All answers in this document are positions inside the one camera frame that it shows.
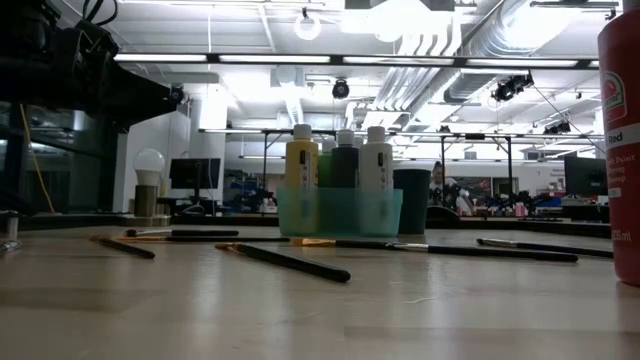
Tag black paintbrush orange bristles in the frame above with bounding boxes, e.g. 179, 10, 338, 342
291, 236, 401, 250
88, 233, 157, 260
214, 241, 352, 285

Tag light bulb on brass base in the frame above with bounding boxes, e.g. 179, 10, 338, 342
123, 148, 172, 227

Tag black ceiling track light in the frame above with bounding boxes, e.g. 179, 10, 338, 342
491, 72, 535, 104
543, 119, 572, 136

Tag dark grey large paint bottle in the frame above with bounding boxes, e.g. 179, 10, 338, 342
331, 128, 360, 190

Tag white large paint bottle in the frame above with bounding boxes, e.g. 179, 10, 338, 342
358, 125, 395, 236

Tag round ceiling lamp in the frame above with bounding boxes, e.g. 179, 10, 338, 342
293, 14, 322, 42

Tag yellow hanging cable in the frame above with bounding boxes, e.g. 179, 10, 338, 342
18, 102, 56, 215

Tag red large paint bottle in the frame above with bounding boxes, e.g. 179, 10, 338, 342
597, 7, 640, 287

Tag dark teal plastic cup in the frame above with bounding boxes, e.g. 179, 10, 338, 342
392, 168, 433, 236

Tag person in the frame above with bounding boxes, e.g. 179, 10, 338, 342
428, 159, 476, 216

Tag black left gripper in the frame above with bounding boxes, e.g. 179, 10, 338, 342
49, 17, 180, 130

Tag yellow large paint bottle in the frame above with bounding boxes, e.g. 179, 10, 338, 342
283, 123, 320, 236

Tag LED light bar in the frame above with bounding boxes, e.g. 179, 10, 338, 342
113, 51, 601, 70

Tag translucent teal plastic tray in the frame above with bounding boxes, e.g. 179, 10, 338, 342
276, 187, 405, 239

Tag green large paint bottle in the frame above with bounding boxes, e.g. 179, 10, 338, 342
317, 138, 335, 190

